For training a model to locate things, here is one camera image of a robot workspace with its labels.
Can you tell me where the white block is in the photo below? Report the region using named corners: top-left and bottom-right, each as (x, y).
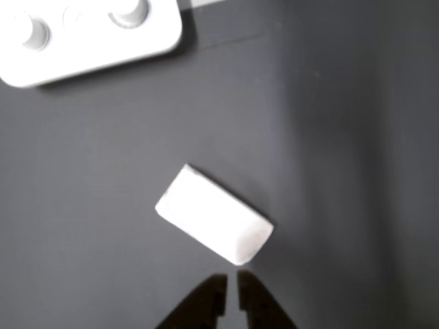
top-left (154, 163), bottom-right (274, 267)

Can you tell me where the dark grey table mat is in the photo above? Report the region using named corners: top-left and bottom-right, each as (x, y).
top-left (0, 0), bottom-right (439, 329)

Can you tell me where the white plate with round dimples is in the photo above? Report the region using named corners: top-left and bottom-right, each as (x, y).
top-left (0, 0), bottom-right (183, 88)

